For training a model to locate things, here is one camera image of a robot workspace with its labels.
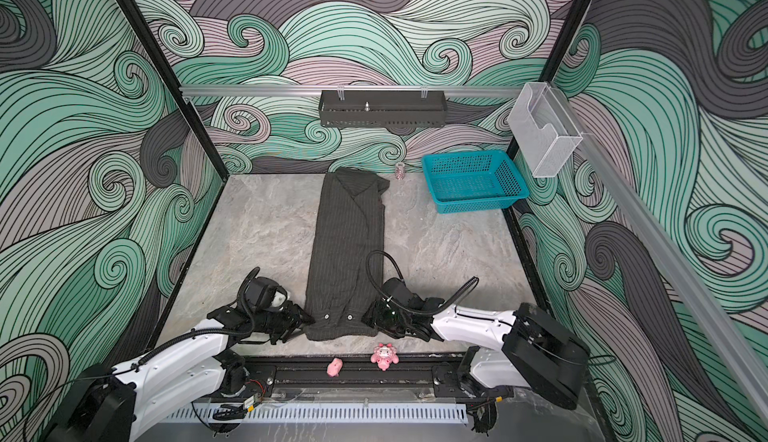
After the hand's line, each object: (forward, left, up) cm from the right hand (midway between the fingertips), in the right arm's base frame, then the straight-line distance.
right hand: (366, 325), depth 81 cm
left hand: (+1, +15, 0) cm, 15 cm away
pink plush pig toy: (-8, -5, +1) cm, 9 cm away
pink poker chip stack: (+59, -11, +2) cm, 61 cm away
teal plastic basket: (+57, -42, -2) cm, 71 cm away
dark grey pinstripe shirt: (+18, +7, 0) cm, 19 cm away
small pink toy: (-10, +8, 0) cm, 13 cm away
